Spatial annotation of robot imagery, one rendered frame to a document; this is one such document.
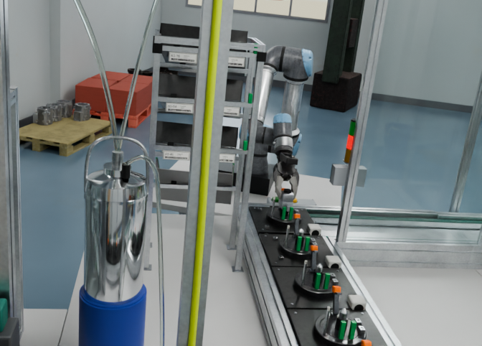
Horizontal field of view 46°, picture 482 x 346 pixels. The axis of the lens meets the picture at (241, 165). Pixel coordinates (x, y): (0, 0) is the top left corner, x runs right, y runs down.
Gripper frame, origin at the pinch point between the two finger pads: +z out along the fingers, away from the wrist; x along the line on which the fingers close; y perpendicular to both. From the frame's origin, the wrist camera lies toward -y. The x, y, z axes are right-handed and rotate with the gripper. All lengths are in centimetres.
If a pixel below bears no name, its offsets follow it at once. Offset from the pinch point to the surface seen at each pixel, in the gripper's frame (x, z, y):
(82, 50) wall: 145, -347, 459
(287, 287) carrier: 9, 41, -31
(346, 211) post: -18.9, 9.4, -12.3
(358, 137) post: -18.5, -11.8, -31.2
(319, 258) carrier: -5.9, 28.2, -17.0
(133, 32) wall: 86, -467, 583
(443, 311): -47, 46, -21
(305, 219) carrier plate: -9.3, 6.9, 7.7
